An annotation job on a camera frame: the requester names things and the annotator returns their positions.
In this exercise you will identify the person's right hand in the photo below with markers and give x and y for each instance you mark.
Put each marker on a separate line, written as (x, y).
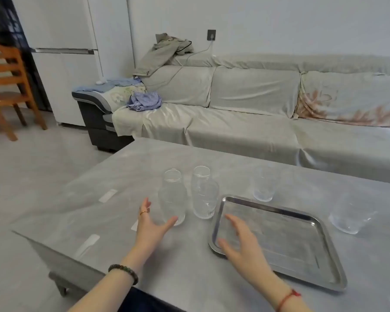
(248, 255)

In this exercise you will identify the dark clothing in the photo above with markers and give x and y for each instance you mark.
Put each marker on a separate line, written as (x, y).
(149, 302)

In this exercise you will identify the white tape strip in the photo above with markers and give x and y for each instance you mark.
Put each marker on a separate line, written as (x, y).
(87, 245)
(108, 195)
(135, 226)

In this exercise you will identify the white refrigerator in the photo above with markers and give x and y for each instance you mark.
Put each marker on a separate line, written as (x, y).
(71, 45)

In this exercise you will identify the person's left forearm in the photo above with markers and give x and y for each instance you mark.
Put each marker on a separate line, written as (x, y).
(109, 290)

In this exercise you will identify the grey wall socket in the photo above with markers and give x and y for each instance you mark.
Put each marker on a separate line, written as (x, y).
(211, 35)

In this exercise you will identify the person's right forearm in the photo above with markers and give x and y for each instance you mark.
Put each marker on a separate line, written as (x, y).
(282, 297)

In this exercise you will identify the grey table leg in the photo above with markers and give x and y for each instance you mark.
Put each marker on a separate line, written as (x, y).
(59, 284)

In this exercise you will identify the person's left hand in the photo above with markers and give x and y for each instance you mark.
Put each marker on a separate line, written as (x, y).
(148, 235)

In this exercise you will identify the stainless steel tray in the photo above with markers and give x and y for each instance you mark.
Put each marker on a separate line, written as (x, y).
(286, 237)

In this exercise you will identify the clear glass bottle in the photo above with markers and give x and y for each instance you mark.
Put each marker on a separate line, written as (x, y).
(204, 196)
(172, 199)

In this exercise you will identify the blue checked cloth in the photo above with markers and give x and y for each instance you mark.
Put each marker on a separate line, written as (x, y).
(144, 101)

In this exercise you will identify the grey covered sofa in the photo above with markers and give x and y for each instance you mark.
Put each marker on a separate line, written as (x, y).
(247, 126)

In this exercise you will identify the floral sofa cover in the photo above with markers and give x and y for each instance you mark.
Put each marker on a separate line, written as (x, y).
(347, 99)

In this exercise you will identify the person's left thumb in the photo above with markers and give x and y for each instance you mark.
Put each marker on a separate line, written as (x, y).
(168, 224)

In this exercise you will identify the person's right thumb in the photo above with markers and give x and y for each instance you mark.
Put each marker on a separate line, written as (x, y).
(226, 246)

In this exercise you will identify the small white object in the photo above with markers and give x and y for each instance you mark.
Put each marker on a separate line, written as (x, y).
(100, 82)

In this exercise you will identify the beige jacket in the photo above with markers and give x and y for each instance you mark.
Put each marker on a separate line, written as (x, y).
(164, 53)

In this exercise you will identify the light blue towel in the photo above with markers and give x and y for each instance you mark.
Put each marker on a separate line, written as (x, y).
(122, 82)

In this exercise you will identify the clear drinking glass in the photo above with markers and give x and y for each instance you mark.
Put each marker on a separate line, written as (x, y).
(351, 214)
(264, 190)

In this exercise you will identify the wooden chair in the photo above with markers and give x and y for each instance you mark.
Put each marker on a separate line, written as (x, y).
(8, 90)

